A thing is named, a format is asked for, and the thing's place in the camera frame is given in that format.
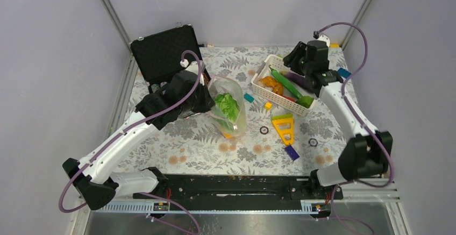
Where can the yellow bell pepper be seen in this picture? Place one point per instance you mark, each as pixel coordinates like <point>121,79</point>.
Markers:
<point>228,136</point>

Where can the yellow triangular plastic tool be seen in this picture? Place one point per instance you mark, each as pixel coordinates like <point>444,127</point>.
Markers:
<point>284,126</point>

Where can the purple eggplant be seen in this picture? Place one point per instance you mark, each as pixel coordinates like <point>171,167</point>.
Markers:
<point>299,80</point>

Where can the small yellow toy block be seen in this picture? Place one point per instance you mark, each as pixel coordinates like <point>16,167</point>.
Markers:
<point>268,105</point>

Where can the blue toy brick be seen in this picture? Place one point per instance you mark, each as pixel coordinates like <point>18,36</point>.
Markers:
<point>344,73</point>

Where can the orange brown food piece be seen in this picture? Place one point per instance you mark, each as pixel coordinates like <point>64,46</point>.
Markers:
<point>272,84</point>

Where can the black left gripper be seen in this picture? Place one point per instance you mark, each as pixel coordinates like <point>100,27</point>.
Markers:
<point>208,103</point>

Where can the green lettuce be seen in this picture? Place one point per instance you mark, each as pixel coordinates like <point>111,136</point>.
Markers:
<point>230,110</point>

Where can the green plastic piece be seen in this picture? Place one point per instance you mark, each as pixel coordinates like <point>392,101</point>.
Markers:
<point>305,101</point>

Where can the black poker chip case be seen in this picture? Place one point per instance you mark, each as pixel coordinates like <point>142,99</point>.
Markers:
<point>158,55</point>

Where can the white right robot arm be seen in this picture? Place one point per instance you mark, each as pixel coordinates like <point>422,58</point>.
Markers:
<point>367,152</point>

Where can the floral table mat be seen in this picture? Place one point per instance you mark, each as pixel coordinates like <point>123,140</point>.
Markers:
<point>196,146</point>

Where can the green cucumber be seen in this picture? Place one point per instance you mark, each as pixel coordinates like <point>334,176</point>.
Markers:
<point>286,83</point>

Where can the purple toy brick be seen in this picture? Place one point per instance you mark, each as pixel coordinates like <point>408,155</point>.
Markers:
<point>291,152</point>

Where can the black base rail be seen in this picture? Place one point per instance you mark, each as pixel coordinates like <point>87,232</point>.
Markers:
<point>243,192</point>

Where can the clear zip top bag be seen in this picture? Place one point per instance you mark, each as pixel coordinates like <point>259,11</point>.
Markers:
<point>219,85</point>

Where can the white plastic basket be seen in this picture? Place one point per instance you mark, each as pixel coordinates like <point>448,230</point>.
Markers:
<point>276,63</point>

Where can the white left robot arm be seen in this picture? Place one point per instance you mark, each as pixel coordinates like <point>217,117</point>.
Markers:
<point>94,175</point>

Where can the teal toy block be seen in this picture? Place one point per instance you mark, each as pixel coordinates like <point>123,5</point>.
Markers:
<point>249,98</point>

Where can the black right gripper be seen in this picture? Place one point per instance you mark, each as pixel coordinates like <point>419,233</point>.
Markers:
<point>290,59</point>

